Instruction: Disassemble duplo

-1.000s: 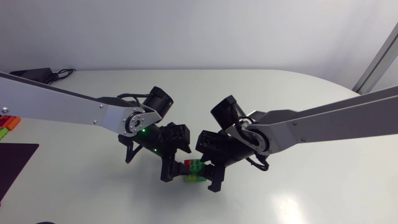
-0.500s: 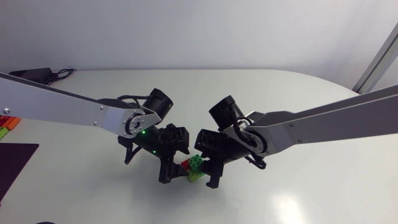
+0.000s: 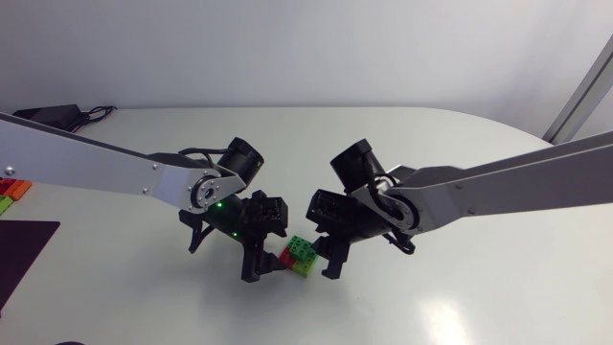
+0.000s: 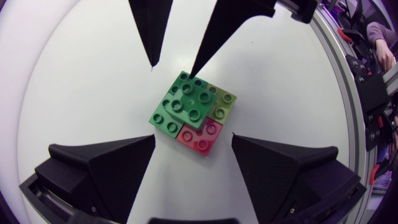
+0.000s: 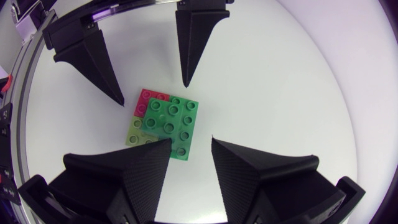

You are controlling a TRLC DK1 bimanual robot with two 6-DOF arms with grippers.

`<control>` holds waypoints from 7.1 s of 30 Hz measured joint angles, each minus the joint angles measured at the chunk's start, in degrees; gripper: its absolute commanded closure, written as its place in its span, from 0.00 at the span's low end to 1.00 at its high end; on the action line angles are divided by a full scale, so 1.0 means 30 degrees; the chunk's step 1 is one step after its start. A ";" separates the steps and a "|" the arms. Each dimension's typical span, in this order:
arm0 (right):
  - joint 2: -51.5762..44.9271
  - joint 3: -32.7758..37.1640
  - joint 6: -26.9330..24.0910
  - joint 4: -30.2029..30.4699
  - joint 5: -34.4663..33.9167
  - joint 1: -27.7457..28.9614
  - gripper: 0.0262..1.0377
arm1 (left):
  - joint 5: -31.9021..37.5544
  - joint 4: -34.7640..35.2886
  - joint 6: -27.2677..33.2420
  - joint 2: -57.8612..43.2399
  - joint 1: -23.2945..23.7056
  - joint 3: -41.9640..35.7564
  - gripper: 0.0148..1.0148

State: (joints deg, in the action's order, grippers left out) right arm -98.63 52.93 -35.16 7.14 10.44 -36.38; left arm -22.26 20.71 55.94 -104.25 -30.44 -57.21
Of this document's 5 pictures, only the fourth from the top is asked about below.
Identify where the long green toy brick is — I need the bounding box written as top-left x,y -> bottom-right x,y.
148,70 -> 210,139

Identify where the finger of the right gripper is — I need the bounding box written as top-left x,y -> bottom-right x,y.
127,0 -> 174,68

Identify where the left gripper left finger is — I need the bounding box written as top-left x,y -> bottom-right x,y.
35,134 -> 157,224

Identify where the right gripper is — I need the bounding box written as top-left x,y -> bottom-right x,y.
188,0 -> 320,80

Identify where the small green toy brick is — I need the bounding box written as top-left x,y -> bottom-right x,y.
164,81 -> 218,131

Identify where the person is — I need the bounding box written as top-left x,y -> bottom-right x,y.
366,21 -> 398,74

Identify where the red toy brick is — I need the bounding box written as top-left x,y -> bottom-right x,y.
175,117 -> 224,157

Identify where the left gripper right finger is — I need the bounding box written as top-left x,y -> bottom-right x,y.
231,133 -> 362,224

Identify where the lime toy brick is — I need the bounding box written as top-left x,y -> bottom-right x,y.
205,82 -> 238,126

